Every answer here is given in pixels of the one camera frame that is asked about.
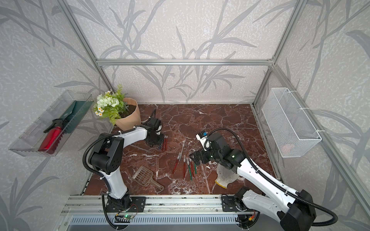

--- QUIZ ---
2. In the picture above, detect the silver carving knife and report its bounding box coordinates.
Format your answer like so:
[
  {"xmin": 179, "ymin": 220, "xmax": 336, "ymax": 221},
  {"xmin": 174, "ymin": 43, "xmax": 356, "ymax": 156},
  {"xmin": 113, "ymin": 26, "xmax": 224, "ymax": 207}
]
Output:
[{"xmin": 178, "ymin": 141, "xmax": 186, "ymax": 161}]

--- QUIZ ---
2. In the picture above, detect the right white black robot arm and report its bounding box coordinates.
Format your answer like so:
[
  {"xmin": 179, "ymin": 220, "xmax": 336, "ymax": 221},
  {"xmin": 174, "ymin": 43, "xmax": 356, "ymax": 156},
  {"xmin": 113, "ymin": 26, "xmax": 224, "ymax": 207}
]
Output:
[{"xmin": 190, "ymin": 130, "xmax": 338, "ymax": 231}]

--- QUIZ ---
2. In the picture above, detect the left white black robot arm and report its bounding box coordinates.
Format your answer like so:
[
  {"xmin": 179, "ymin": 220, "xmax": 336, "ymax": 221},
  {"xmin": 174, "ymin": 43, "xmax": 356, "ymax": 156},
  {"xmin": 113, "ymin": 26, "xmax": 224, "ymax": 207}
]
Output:
[{"xmin": 82, "ymin": 117, "xmax": 164, "ymax": 200}]

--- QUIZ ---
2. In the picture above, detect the green carving knife left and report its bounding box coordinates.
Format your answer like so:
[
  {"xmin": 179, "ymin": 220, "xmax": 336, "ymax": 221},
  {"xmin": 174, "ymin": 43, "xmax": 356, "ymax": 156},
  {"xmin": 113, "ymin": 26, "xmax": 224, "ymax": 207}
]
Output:
[{"xmin": 186, "ymin": 157, "xmax": 193, "ymax": 181}]

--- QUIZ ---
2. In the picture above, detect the white work glove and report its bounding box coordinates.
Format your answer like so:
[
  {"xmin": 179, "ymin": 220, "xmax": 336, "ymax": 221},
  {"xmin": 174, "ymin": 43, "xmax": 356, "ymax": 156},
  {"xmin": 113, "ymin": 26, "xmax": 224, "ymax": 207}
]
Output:
[{"xmin": 215, "ymin": 164, "xmax": 240, "ymax": 189}]

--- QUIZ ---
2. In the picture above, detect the terracotta flower pot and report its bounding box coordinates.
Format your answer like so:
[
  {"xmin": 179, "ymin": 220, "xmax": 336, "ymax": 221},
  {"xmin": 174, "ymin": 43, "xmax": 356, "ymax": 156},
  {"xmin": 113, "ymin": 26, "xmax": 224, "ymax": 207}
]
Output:
[{"xmin": 115, "ymin": 98, "xmax": 142, "ymax": 131}]

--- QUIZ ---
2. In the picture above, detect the brown plastic scoop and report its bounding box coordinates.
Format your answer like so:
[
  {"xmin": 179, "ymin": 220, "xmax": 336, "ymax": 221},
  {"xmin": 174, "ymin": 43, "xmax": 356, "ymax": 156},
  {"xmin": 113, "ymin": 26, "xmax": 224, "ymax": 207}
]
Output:
[{"xmin": 133, "ymin": 166, "xmax": 164, "ymax": 191}]

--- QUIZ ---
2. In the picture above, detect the artificial white flower plant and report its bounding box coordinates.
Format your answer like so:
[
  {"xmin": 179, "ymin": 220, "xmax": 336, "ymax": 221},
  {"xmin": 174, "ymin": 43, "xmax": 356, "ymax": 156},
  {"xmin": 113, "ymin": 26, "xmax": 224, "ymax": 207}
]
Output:
[{"xmin": 93, "ymin": 84, "xmax": 129, "ymax": 125}]

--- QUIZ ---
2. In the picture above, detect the green garden trowel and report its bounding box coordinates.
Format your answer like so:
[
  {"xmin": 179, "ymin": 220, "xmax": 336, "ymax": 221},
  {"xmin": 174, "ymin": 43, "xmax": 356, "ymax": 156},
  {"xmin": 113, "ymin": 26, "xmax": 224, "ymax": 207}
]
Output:
[{"xmin": 60, "ymin": 101, "xmax": 93, "ymax": 134}]

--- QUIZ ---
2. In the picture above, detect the small circuit board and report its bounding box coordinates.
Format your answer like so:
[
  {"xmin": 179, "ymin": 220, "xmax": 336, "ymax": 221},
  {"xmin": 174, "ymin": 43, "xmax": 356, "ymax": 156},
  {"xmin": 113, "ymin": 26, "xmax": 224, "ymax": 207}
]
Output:
[{"xmin": 114, "ymin": 214, "xmax": 136, "ymax": 223}]

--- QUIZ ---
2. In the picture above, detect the red spray bottle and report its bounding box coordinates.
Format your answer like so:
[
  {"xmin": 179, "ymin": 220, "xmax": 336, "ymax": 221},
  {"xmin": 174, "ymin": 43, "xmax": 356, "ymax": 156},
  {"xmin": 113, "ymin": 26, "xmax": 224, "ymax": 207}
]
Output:
[{"xmin": 38, "ymin": 119, "xmax": 69, "ymax": 155}]

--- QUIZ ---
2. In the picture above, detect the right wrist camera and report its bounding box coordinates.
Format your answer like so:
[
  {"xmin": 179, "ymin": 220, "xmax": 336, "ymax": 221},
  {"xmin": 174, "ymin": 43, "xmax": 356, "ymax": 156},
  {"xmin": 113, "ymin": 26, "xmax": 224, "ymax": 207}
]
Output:
[{"xmin": 196, "ymin": 131, "xmax": 210, "ymax": 151}]

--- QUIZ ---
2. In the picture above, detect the white wire mesh basket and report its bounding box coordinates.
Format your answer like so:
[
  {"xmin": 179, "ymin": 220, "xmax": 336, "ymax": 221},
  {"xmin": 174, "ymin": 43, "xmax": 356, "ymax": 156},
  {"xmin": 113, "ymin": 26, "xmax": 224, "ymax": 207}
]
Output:
[{"xmin": 262, "ymin": 88, "xmax": 322, "ymax": 158}]

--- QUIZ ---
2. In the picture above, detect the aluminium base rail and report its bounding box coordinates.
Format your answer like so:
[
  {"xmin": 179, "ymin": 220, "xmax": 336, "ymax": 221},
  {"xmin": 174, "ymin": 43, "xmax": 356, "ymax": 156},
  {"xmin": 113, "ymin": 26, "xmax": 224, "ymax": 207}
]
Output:
[{"xmin": 61, "ymin": 194, "xmax": 242, "ymax": 216}]

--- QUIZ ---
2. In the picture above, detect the clear plastic wall tray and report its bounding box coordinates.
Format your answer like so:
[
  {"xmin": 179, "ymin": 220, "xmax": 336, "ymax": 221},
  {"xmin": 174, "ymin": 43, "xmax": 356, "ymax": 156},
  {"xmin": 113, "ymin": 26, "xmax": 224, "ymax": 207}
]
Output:
[{"xmin": 9, "ymin": 90, "xmax": 93, "ymax": 157}]

